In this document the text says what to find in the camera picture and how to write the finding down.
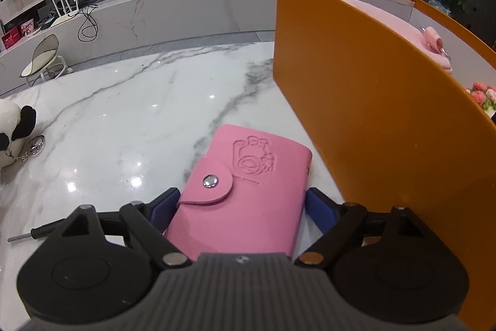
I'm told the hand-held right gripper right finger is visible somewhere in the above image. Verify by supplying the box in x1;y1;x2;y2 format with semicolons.
294;188;435;270

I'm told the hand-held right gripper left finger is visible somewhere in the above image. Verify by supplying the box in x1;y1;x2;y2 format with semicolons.
54;187;192;270

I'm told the pink card wallet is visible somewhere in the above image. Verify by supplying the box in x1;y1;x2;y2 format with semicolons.
163;124;312;262

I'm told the orange storage box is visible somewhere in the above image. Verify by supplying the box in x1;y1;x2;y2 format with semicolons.
273;0;496;331

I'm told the pink backpack pouch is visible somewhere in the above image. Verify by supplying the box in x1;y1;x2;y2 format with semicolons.
332;0;454;75

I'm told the black screwdriver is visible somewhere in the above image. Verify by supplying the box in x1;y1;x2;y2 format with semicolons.
7;220;64;243

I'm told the metal keyring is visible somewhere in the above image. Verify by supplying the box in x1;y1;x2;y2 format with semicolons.
11;135;45;163

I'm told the white black plush toy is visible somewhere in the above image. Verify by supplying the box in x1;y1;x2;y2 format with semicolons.
0;99;37;169

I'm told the white round chair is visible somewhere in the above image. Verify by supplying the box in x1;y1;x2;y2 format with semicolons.
20;34;74;87

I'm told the marble tv bench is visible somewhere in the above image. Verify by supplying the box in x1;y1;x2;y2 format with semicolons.
0;0;280;95

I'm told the white crochet bunny with bouquet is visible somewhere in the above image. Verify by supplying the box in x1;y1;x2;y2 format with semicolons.
465;82;496;118

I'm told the white router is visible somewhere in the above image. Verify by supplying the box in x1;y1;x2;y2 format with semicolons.
50;0;84;27

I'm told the pink photo card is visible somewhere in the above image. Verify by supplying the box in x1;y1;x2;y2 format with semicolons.
19;18;36;38

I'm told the dark cabinet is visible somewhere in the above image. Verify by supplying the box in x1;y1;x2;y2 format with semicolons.
463;0;496;48

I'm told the black cable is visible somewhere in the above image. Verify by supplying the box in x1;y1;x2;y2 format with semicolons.
77;3;99;42

